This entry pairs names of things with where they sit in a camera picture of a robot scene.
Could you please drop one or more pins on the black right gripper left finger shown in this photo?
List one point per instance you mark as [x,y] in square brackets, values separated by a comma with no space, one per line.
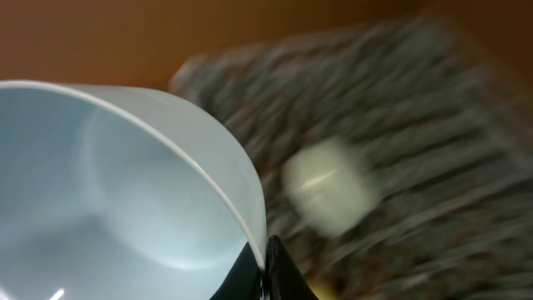
[244,281]

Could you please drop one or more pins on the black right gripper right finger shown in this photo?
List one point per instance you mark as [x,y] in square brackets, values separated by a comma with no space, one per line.
[284,278]

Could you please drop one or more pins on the yellow cup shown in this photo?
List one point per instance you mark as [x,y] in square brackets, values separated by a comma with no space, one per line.
[331,187]

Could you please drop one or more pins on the green bowl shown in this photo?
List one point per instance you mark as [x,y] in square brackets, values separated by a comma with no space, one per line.
[112,192]

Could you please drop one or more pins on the grey dishwasher rack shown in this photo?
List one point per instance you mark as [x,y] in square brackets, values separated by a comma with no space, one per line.
[453,164]

